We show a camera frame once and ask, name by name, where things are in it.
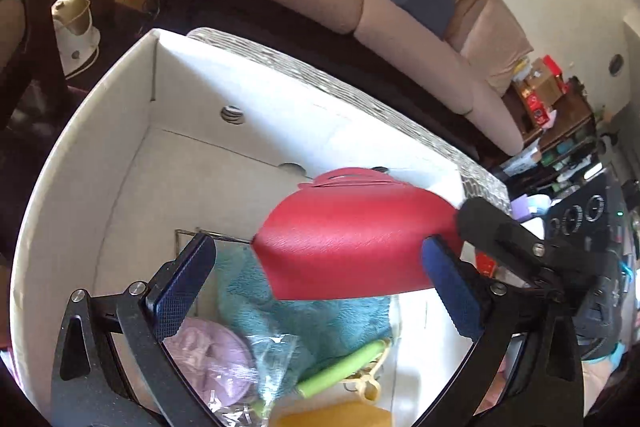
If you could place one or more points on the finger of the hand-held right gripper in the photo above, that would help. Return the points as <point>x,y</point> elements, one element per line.
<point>482,222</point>

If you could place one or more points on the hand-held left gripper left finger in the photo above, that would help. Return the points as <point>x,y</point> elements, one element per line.
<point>182,292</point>

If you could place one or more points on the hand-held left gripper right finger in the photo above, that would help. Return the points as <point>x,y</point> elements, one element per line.
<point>450,292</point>

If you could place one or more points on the red leather pouch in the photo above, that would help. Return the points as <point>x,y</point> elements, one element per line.
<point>350,237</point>

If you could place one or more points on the green tube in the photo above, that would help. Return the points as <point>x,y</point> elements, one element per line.
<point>340,369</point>

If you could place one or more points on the white cardboard box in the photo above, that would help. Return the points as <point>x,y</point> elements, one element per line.
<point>200,107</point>

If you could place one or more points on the small red item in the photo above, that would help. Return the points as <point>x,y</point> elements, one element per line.
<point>487,264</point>

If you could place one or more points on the lilac pouch in plastic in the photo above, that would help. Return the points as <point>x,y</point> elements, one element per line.
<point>210,357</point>

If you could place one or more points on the dark wooden shelf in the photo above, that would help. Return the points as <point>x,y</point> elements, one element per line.
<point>560,142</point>

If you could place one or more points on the clear plastic packet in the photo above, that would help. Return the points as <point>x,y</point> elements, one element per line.
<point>275,367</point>

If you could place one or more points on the teal towel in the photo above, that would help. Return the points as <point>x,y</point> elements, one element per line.
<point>320,322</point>

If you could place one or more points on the yellow sponge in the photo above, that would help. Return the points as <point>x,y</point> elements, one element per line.
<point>330,414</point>

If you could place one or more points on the dark blue lumbar pillow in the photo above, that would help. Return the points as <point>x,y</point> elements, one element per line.
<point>422,2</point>

